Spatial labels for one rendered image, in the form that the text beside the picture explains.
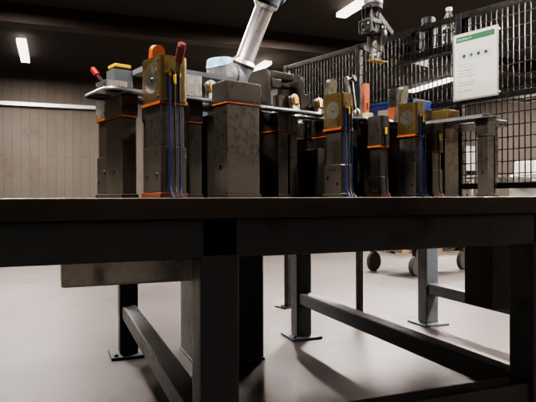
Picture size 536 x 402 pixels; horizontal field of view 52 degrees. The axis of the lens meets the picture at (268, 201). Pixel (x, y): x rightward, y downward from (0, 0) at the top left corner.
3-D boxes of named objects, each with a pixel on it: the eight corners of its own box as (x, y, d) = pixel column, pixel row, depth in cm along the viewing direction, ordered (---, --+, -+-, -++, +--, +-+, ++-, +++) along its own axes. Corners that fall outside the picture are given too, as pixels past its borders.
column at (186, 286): (179, 348, 257) (179, 206, 257) (242, 342, 268) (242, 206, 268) (195, 368, 228) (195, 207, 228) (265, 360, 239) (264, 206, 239)
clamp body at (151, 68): (164, 199, 135) (163, 50, 135) (139, 199, 146) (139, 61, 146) (195, 199, 141) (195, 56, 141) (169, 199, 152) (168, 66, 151)
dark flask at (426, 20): (430, 50, 276) (430, 14, 276) (417, 53, 282) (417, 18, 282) (439, 53, 280) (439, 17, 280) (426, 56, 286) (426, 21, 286)
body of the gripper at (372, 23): (357, 36, 222) (357, 6, 222) (372, 40, 228) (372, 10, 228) (372, 32, 216) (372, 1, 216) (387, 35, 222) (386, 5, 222)
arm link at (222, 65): (200, 85, 246) (200, 55, 246) (218, 91, 257) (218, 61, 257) (222, 83, 239) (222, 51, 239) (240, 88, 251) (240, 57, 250)
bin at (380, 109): (411, 125, 255) (411, 97, 255) (360, 132, 278) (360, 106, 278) (431, 128, 265) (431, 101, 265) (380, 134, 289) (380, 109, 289)
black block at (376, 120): (388, 198, 192) (387, 113, 192) (366, 199, 200) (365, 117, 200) (397, 198, 195) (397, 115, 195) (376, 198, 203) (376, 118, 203)
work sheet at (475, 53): (498, 94, 241) (498, 23, 241) (452, 102, 259) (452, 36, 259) (501, 95, 242) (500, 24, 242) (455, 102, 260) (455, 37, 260)
